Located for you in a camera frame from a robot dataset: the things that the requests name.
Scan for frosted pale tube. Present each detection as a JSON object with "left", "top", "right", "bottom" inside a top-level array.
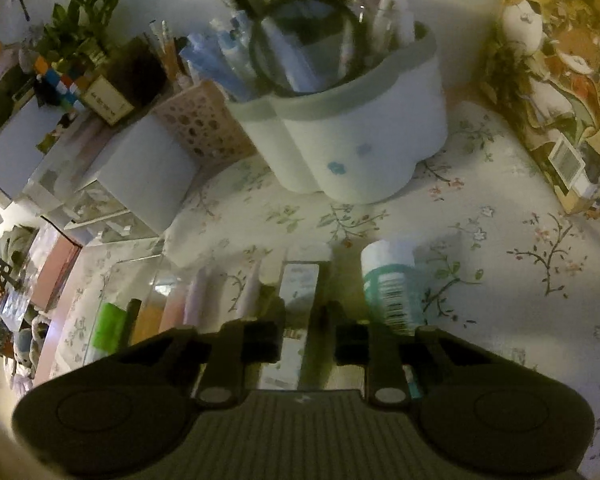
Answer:
[{"left": 159, "top": 266, "right": 208, "bottom": 333}]

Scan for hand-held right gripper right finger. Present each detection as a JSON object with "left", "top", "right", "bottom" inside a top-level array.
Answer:
[{"left": 327, "top": 301, "right": 523, "bottom": 408}]

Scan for clear plastic pencil box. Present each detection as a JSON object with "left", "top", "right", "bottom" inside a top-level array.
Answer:
[{"left": 80, "top": 252, "right": 263, "bottom": 368}]

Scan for pink lidded box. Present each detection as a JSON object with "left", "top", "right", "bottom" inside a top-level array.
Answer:
[{"left": 30, "top": 236, "right": 84, "bottom": 312}]

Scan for potted bamboo plant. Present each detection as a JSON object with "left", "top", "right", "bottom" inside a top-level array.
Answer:
[{"left": 32, "top": 0, "right": 137, "bottom": 127}]

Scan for black magnifying glass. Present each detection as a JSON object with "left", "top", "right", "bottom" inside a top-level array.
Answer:
[{"left": 207, "top": 0, "right": 368, "bottom": 98}]

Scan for bunch of blue white pens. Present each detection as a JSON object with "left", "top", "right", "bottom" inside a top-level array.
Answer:
[{"left": 180, "top": 0, "right": 421, "bottom": 101}]

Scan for pale blue plush toy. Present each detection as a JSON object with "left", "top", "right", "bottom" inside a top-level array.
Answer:
[{"left": 10, "top": 329, "right": 36, "bottom": 361}]

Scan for white drawer organizer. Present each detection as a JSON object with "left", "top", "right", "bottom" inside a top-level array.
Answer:
[{"left": 27, "top": 115, "right": 197, "bottom": 247}]

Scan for green white glue stick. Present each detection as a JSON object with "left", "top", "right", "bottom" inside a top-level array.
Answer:
[{"left": 360, "top": 239, "right": 431, "bottom": 398}]

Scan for clear plastic bag of papers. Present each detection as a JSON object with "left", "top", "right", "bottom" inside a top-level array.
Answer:
[{"left": 0, "top": 280, "right": 46, "bottom": 333}]

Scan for green white box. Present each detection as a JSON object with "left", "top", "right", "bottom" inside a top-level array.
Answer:
[{"left": 257, "top": 260, "right": 322, "bottom": 392}]

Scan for green small bottle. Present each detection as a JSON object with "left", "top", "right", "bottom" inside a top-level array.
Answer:
[{"left": 91, "top": 301, "right": 129, "bottom": 367}]

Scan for white plush toy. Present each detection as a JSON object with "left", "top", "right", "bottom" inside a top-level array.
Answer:
[{"left": 29, "top": 312, "right": 56, "bottom": 356}]

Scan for pink perforated pen holder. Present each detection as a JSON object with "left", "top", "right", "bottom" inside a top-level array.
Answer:
[{"left": 151, "top": 79, "right": 258, "bottom": 167}]

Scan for bunch of pencils and brushes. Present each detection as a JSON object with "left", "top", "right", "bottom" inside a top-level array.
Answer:
[{"left": 142, "top": 17, "right": 193, "bottom": 93}]

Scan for colourful puzzle cube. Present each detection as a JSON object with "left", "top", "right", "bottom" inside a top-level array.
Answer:
[{"left": 32, "top": 56, "right": 88, "bottom": 109}]

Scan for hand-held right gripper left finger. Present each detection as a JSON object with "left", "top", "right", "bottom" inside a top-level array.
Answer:
[{"left": 75, "top": 302, "right": 287, "bottom": 408}]

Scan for white flower-shaped pen holder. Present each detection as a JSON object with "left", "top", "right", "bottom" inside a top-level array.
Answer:
[{"left": 227, "top": 20, "right": 451, "bottom": 206}]

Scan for dark green box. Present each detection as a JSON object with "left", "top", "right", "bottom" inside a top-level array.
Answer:
[{"left": 0, "top": 67, "right": 36, "bottom": 126}]

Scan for floral tablecloth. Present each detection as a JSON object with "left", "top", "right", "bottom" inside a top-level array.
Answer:
[{"left": 30, "top": 85, "right": 600, "bottom": 480}]

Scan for dark green marker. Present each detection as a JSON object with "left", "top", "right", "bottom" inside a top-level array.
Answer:
[{"left": 125, "top": 298, "right": 143, "bottom": 346}]

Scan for orange highlighter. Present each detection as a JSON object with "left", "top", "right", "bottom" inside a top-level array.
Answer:
[{"left": 130, "top": 305, "right": 168, "bottom": 346}]

